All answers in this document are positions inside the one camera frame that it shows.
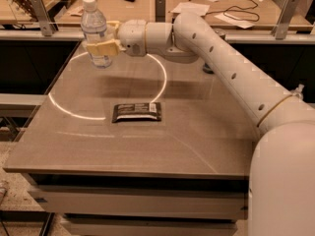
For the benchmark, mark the black snack bar wrapper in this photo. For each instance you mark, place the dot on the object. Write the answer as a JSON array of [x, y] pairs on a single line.
[[137, 111]]

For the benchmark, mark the right metal bracket post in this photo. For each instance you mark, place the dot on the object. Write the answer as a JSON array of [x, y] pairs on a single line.
[[280, 29]]

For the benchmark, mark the upper grey drawer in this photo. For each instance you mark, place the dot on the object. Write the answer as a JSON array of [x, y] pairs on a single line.
[[141, 202]]

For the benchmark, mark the small card on desk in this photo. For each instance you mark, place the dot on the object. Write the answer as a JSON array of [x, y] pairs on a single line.
[[76, 12]]

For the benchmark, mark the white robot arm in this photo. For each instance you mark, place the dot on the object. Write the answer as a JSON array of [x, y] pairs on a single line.
[[281, 195]]

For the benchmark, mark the lower grey drawer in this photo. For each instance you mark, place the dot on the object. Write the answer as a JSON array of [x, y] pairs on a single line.
[[120, 227]]

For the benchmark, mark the middle metal bracket post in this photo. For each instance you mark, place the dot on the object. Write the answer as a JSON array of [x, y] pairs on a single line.
[[160, 10]]

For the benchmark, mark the small clear bottle at right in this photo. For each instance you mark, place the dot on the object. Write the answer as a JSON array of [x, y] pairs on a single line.
[[298, 91]]

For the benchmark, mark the white paper under cable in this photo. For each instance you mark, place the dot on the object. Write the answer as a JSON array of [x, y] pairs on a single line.
[[234, 21]]

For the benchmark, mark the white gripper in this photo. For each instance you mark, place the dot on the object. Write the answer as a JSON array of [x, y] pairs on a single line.
[[132, 36]]

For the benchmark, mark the left metal bracket post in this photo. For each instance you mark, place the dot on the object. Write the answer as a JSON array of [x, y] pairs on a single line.
[[46, 26]]

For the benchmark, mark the grey drawer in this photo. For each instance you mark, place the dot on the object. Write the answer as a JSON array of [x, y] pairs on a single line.
[[141, 202], [120, 227]]

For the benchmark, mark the metal bracket post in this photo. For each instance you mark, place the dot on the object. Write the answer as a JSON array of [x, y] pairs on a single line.
[[280, 29], [46, 26], [160, 10]]

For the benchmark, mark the clear plastic water bottle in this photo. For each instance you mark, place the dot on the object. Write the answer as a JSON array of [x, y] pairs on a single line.
[[93, 25]]

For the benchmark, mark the white paper sheet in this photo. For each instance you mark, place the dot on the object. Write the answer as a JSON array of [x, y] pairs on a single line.
[[188, 7]]

